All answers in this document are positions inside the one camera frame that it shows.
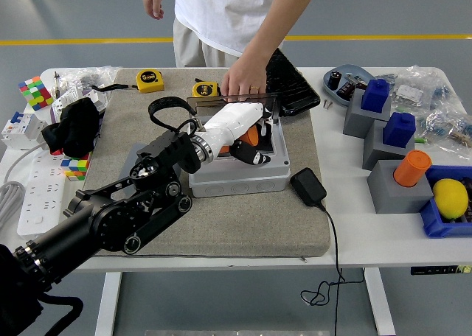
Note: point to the glossy black plastic tray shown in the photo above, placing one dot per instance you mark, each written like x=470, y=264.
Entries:
x=295, y=93

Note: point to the white table leg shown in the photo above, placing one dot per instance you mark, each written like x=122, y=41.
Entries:
x=380, y=303
x=108, y=303

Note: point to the ballpoint pen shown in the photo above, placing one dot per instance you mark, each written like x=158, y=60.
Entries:
x=57, y=85

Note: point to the black power adapter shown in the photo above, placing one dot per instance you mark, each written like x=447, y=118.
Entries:
x=309, y=186

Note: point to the white circuit breaker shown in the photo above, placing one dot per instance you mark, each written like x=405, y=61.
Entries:
x=20, y=129

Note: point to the blue plastic bin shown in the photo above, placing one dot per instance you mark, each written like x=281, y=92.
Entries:
x=435, y=225

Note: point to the small colourful puzzle cube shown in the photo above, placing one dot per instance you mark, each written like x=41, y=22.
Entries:
x=75, y=168

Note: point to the dark capacitors pile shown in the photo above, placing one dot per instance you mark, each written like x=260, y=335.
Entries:
x=469, y=188

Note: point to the grey cube holder round hole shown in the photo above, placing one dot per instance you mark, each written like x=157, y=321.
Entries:
x=129, y=163
x=391, y=197

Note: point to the smoky transparent box lid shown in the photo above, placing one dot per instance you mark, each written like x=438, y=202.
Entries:
x=201, y=104

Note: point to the grey plastic junction box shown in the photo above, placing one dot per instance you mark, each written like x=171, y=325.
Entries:
x=239, y=185

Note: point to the person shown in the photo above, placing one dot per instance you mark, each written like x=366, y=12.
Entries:
x=221, y=15

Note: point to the small metal clip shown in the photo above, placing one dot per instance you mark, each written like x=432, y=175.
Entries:
x=352, y=80

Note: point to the yellow lemon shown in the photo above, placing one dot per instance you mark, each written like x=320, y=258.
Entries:
x=450, y=199

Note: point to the dark red capacitor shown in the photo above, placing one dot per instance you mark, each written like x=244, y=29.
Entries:
x=346, y=90

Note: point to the clear bag of components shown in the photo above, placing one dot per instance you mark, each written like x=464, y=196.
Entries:
x=416, y=89
x=450, y=129

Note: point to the black cloth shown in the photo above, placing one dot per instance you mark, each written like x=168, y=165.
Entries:
x=77, y=126

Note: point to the large colourful puzzle cube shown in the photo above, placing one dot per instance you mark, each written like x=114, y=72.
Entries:
x=35, y=93

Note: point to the blue plastic block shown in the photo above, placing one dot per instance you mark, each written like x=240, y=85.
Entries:
x=375, y=96
x=399, y=131

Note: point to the clear bag of parts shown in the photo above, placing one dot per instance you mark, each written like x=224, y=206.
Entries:
x=88, y=76

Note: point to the orange cylinder battery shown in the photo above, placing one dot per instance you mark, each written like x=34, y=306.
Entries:
x=252, y=137
x=411, y=168

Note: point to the person's left forearm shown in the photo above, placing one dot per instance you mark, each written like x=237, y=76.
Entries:
x=273, y=30

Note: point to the black capacitor cylinder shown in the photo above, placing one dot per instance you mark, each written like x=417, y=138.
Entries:
x=335, y=80

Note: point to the grey-brown mat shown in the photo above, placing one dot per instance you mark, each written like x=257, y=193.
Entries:
x=239, y=225

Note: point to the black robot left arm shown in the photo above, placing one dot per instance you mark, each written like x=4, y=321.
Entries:
x=110, y=218

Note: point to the white purple cardboard box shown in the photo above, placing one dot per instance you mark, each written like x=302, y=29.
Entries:
x=64, y=98

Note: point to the small green part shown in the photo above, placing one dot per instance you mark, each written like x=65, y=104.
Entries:
x=420, y=140

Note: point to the yellow round tape measure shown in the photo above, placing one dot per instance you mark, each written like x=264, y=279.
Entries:
x=204, y=90

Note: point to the black table control panel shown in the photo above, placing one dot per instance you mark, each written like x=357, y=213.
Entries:
x=439, y=270

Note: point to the person's left hand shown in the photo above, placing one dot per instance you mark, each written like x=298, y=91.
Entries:
x=245, y=80

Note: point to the blue-grey oval dish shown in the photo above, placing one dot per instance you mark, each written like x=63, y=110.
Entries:
x=350, y=70

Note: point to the white power strip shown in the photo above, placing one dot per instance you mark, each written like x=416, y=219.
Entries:
x=42, y=196

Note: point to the person's right hand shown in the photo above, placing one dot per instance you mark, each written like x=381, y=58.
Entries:
x=153, y=2

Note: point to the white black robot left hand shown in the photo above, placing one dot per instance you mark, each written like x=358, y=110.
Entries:
x=236, y=120

